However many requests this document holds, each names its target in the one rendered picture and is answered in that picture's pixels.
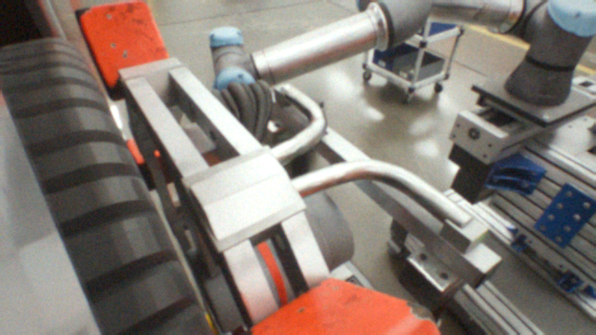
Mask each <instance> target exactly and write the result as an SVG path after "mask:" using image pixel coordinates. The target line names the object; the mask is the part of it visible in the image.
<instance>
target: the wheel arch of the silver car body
mask: <svg viewBox="0 0 596 335"><path fill-rule="evenodd" d="M44 37H58V38H62V39H65V38H64V36H63V35H62V33H61V30H60V27H59V25H58V23H57V22H56V20H55V18H54V16H53V13H52V11H51V9H50V8H49V4H48V2H47V0H0V50H1V49H2V48H3V47H5V46H9V45H15V44H18V43H22V42H26V41H30V40H35V39H39V38H44ZM0 89H1V93H2V96H3V98H4V100H5V102H6V105H7V108H8V110H9V113H10V115H11V118H12V120H13V122H14V125H15V127H16V130H17V133H18V135H19V138H20V142H21V144H22V146H23V149H24V151H25V153H26V155H27V157H28V159H29V162H30V164H31V167H32V169H33V172H34V175H35V177H36V179H37V182H38V184H39V187H40V188H41V193H42V196H43V197H44V199H45V202H46V204H47V208H48V211H49V213H50V216H51V217H52V220H53V221H54V223H55V226H56V228H57V231H58V233H59V236H60V238H61V242H62V243H63V246H64V247H65V249H66V252H67V254H68V256H69V259H70V261H71V264H72V265H73V270H74V273H75V276H76V277H77V280H78V282H79V284H80V287H81V288H82V291H83V293H84V295H85V298H86V300H87V302H88V306H89V308H90V310H91V312H92V314H93V316H94V319H95V321H96V323H97V326H98V328H99V330H100V333H101V335H105V333H104V331H103V326H102V322H101V320H100V319H99V316H98V314H97V311H96V309H95V307H94V305H93V303H92V300H91V298H90V297H89V294H88V290H87V288H86V286H85V283H84V281H83V278H82V276H81V275H80V273H79V271H78V268H77V266H76V264H75V260H74V257H73V253H72V251H71V249H70V247H69V245H68V243H67V240H66V238H65V235H64V233H63V231H62V228H61V225H60V223H59V221H58V218H57V217H56V214H55V212H54V210H53V207H52V206H51V203H50V201H49V199H48V196H47V192H46V190H45V188H44V186H43V184H42V182H41V178H40V175H39V173H38V170H37V168H36V165H35V163H34V160H33V157H32V156H31V153H30V151H29V148H28V146H27V143H26V141H25V139H24V137H23V134H22V132H21V129H20V127H19V124H18V122H17V117H16V115H15V113H14V110H13V108H12V105H11V103H10V100H9V98H8V96H7V93H6V91H5V88H4V86H3V83H2V78H1V76H0Z"/></svg>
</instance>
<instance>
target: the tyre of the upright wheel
mask: <svg viewBox="0 0 596 335"><path fill-rule="evenodd" d="M0 76H1V78H2V83H3V86H4V88H5V91H6V93H7V96H8V98H9V100H10V103H11V105H12V108H13V110H14V113H15V115H16V117H17V122H18V124H19V127H20V129H21V132H22V134H23V137H24V139H25V141H26V143H27V146H28V148H29V151H30V153H31V156H32V157H33V160H34V163H35V165H36V168H37V170H38V173H39V175H40V178H41V182H42V184H43V186H44V188H45V190H46V192H47V196H48V199H49V201H50V203H51V206H52V207H53V210H54V212H55V214H56V217H57V218H58V221H59V223H60V225H61V228H62V231H63V233H64V235H65V238H66V240H67V243H68V245H69V247H70V249H71V251H72V253H73V257H74V261H75V264H76V266H77V268H78V271H79V273H80V275H81V276H82V278H83V281H84V283H85V286H86V288H87V290H88V294H89V297H90V298H91V300H92V303H93V305H94V307H95V309H96V311H97V314H98V316H99V319H100V320H101V322H102V326H103V331H104V333H105V335H215V333H214V334H213V332H212V330H211V328H210V325H209V323H208V320H207V318H206V317H205V315H204V313H203V310H202V308H201V307H202V306H201V304H200V301H199V299H198V297H197V296H196V293H195V291H194V289H193V287H192V285H191V282H190V280H189V278H188V276H187V273H186V271H185V270H184V268H183V265H182V263H181V261H180V259H179V257H178V254H177V250H176V248H175V247H174V244H173V242H172V240H171V239H170V237H169V233H168V231H167V229H166V227H165V224H164V222H163V221H162V219H161V217H160V214H159V213H158V211H157V209H156V205H155V203H154V201H153V199H152V197H151V195H150V193H149V191H148V189H147V186H146V183H145V181H144V179H143V177H142V174H141V172H140V170H139V168H138V166H137V164H136V162H135V159H134V158H133V156H132V154H131V152H130V150H129V147H128V145H127V143H126V141H125V139H124V137H123V134H122V132H121V130H120V129H119V127H118V125H117V123H116V121H115V118H114V116H113V114H112V112H111V110H110V108H109V106H108V103H107V100H106V98H105V97H104V93H103V91H102V89H101V88H100V86H99V84H98V81H97V79H96V77H95V75H94V73H93V72H92V70H91V68H90V66H89V65H88V62H87V60H86V58H85V56H84V54H83V53H82V51H81V50H80V49H79V48H78V47H77V46H75V45H74V44H72V43H71V42H69V41H67V40H65V39H62V38H58V37H44V38H39V39H35V40H30V41H26V42H22V43H18V44H15V45H9V46H5V47H3V48H2V49H1V50H0Z"/></svg>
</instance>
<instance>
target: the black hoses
mask: <svg viewBox="0 0 596 335"><path fill-rule="evenodd" d="M210 94H211V95H212V96H213V97H214V98H215V99H216V100H217V101H218V102H219V103H221V105H222V106H223V107H224V108H225V109H226V110H227V111H228V113H230V114H231V115H232V116H234V117H235V119H236V120H237V121H238V122H239V123H240V124H241V125H242V126H243V127H244V128H245V129H246V130H247V131H248V132H249V133H250V134H251V135H252V137H253V138H254V139H255V140H256V141H258V142H259V143H260V144H261V145H262V146H263V147H264V146H265V145H264V144H263V141H264V138H265V135H266V132H267V127H268V124H269V120H270V118H271V113H272V109H273V94H272V91H271V89H270V88H269V86H268V85H267V84H266V83H265V82H264V81H263V80H258V81H256V82H255V83H250V84H249V85H248V86H247V85H246V84H245V83H240V84H238V83H237V82H234V83H230V84H229V85H227V89H222V90H221V92H220V91H218V90H217V89H213V90H211V91H210Z"/></svg>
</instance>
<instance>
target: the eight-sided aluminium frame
mask: <svg viewBox="0 0 596 335"><path fill-rule="evenodd" d="M118 75H119V78H117V79H116V82H117V83H118V86H119V88H120V90H121V93H122V95H123V98H124V100H125V103H126V107H127V112H128V116H129V121H128V125H129V129H130V131H131V134H132V137H133V139H134V141H135V143H136V145H137V147H138V150H139V152H140V154H141V156H142V157H143V159H144V161H145V163H146V166H147V170H148V173H149V175H150V178H151V180H152V183H153V185H154V187H155V188H156V192H157V195H158V197H159V200H160V202H161V205H162V208H161V209H162V211H163V213H164V215H165V217H166V220H167V222H168V224H169V228H170V229H171V231H172V233H173V235H174V236H176V238H177V240H178V244H179V247H180V249H181V251H182V253H183V256H184V258H185V260H186V263H187V265H188V267H189V268H190V271H191V273H192V275H193V277H194V279H195V281H196V284H197V287H198V289H199V291H200V293H201V296H202V298H203V300H202V302H203V305H204V307H205V309H206V311H207V313H208V316H209V318H210V321H211V323H212V325H213V327H214V328H216V329H217V330H218V332H219V334H220V335H232V334H231V332H229V333H228V334H223V333H222V331H221V330H220V329H219V327H218V325H217V323H216V321H215V319H214V317H213V315H212V313H211V311H210V308H209V306H208V305H207V302H206V300H205V298H204V297H203V293H202V290H201V288H200V286H199V284H198V282H197V280H196V276H195V274H194V272H193V269H192V267H191V265H190V263H189V260H188V258H187V255H186V252H187V251H188V250H189V249H191V248H192V247H191V245H190V242H189V240H188V239H187V237H186V234H185V231H187V230H189V229H188V226H187V223H186V220H185V217H184V215H183V211H182V205H181V202H180V200H178V201H175V202H173V200H172V197H171V195H170V192H169V187H168V186H167V184H166V181H165V178H164V175H163V173H162V170H161V167H160V165H159V163H158V160H157V158H156V153H155V151H158V153H159V155H160V156H161V158H162V160H163V161H164V162H165V164H166V166H167V168H168V169H169V172H170V174H171V175H172V177H173V179H174V180H175V181H176V183H177V185H178V186H179V187H180V189H181V191H182V192H183V201H184V203H185V204H186V206H187V208H188V211H189V212H190V214H191V216H192V218H193V220H194V222H195V224H196V227H197V229H198V231H199V232H200V234H201V236H202V237H203V239H204V241H205V243H206V245H207V247H208V249H209V253H210V255H211V257H212V260H213V262H214V264H216V265H219V266H220V268H221V271H222V273H223V276H224V279H225V281H226V283H227V286H228V287H229V289H230V291H231V294H232V295H233V299H234V302H235V304H236V306H237V309H238V311H239V313H240V316H241V318H242V320H243V322H244V324H243V325H242V326H240V327H241V328H242V330H243V332H244V331H246V330H247V329H249V328H251V327H254V326H256V325H257V324H259V323H260V322H261V321H263V320H264V319H266V318H267V317H269V316H270V315H271V314H273V313H275V312H276V311H278V306H277V304H276V301H275V299H274V297H273V295H272V292H271V290H270V289H269V286H268V285H267V283H266V280H265V278H264V275H263V270H262V268H261V265H260V263H259V262H258V260H257V258H256V256H255V254H254V251H253V249H252V248H254V247H256V246H258V245H260V244H262V243H263V242H264V241H265V240H267V239H269V238H270V240H271V243H272V245H273V247H274V249H275V252H276V253H277V255H278V258H279V260H280V263H281V265H282V267H283V270H284V272H285V274H286V276H287V278H288V280H289V285H290V287H291V290H292V292H293V294H294V297H295V299H296V298H298V297H299V296H301V295H302V294H304V293H306V292H307V291H308V290H311V289H312V288H315V287H316V286H317V285H318V284H320V283H321V282H323V281H325V280H326V279H328V278H331V275H330V272H329V270H328V268H327V265H326V263H325V261H324V259H323V258H322V256H321V253H320V251H319V249H318V245H317V243H316V240H315V238H314V236H313V234H312V230H311V228H310V226H309V224H308V222H307V219H306V217H305V214H304V212H305V210H306V204H305V203H304V201H303V200H302V198H301V197H300V195H299V194H298V193H297V191H296V190H295V188H294V186H293V185H292V183H291V181H290V179H289V176H288V174H287V172H286V170H285V169H284V168H283V167H282V166H281V165H280V163H279V162H278V161H277V159H276V158H275V156H274V155H273V153H272V152H271V150H270V149H269V147H268V145H266V146H264V147H263V146H262V145H261V144H260V143H259V142H258V141H256V140H255V139H254V138H253V137H252V135H251V134H250V133H249V132H248V131H247V130H246V129H245V128H244V127H243V126H242V125H241V124H240V123H239V122H238V121H237V120H236V119H235V117H234V116H232V115H231V114H230V113H228V111H227V110H226V109H225V108H224V107H223V106H222V105H221V103H219V102H218V101H217V100H216V99H215V98H214V97H213V96H212V95H211V94H210V93H209V92H208V90H207V89H206V88H205V87H204V86H203V84H202V83H201V82H200V81H199V80H197V79H196V78H195V77H194V76H193V75H192V74H191V73H190V71H189V68H188V65H187V64H186V63H183V64H181V63H180V62H179V61H178V60H177V58H176V57H173V58H170V59H165V60H159V61H155V62H150V63H146V64H143V65H138V66H135V67H131V68H128V69H123V70H122V69H119V70H118ZM183 114H185V116H186V117H187V118H188V120H189V121H190V122H191V123H192V124H194V123H196V124H197V125H198V126H199V127H200V129H201V130H202V131H203V132H204V134H205V135H206V136H207V137H208V138H209V139H210V141H211V142H212V143H213V144H214V146H215V149H216V152H217V156H218V158H219V160H220V161H221V162H222V163H219V164H217V165H215V166H213V167H209V166H208V164H207V163H206V161H204V160H203V158H202V157H201V155H200V154H199V153H198V151H197V150H196V148H195V147H194V145H193V144H192V142H191V141H189V139H188V138H187V136H186V135H184V133H183V131H182V130H181V124H180V123H181V120H182V117H183Z"/></svg>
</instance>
